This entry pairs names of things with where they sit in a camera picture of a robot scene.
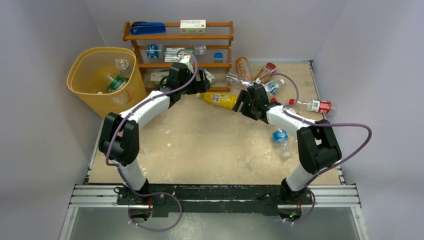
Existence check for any white stapler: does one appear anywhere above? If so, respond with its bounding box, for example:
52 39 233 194
203 68 215 84

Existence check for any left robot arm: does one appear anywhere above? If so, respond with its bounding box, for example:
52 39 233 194
98 62 211 205

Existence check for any dark green label bottle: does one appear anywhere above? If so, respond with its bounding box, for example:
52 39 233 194
115 58 133 80

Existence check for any marker pen set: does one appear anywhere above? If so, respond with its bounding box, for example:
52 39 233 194
163 47 193 63

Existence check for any blue label clear bottle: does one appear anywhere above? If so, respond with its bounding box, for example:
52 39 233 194
272 129 291 158

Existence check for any white red box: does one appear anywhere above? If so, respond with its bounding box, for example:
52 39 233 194
179 19 207 34

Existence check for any red gold label bottle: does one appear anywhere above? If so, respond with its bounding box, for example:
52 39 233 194
254 62 277 84

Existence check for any orange label bottle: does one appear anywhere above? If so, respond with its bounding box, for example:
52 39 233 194
236 57 253 81

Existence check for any wooden shelf rack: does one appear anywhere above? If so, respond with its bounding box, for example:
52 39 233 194
122 21 234 81

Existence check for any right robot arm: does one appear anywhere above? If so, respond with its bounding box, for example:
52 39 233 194
232 84 342 204

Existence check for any green white label bottle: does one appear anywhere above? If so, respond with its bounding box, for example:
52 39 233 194
104 72 127 93

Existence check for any blue stapler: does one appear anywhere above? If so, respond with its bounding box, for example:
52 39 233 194
129 21 166 35

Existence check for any blue green label white-cap bottle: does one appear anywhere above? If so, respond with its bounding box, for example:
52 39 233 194
263 79 285 96

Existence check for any blue eraser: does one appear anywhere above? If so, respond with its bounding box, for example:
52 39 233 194
213 52 224 63

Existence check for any blue tape dispenser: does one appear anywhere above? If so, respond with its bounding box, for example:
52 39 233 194
146 44 164 59

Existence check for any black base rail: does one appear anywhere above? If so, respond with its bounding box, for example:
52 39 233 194
113 183 314 221

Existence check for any yellow juice bottle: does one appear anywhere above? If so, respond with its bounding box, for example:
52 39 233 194
196 91 238 109

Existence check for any yellow plastic bin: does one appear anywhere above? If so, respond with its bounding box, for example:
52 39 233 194
66 47 147 118

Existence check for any clear bottle white logo cap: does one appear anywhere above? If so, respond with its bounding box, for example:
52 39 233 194
225 72 255 88

